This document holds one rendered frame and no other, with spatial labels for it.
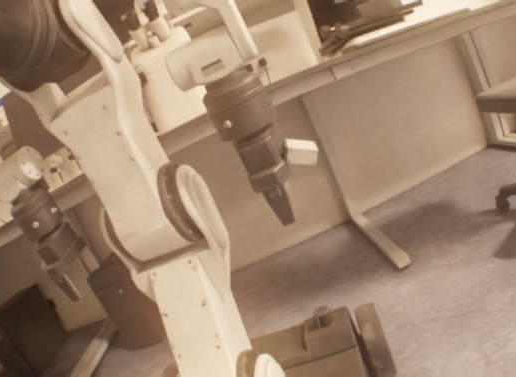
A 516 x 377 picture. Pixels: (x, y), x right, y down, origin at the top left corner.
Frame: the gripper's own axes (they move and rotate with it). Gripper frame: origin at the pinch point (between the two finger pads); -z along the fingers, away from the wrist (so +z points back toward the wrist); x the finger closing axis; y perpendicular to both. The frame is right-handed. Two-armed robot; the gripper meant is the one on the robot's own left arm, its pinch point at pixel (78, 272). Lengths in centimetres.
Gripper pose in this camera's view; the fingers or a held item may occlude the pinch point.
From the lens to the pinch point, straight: 74.9
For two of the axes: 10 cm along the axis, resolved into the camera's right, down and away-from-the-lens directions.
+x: -0.3, -3.8, 9.2
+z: -4.1, -8.4, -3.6
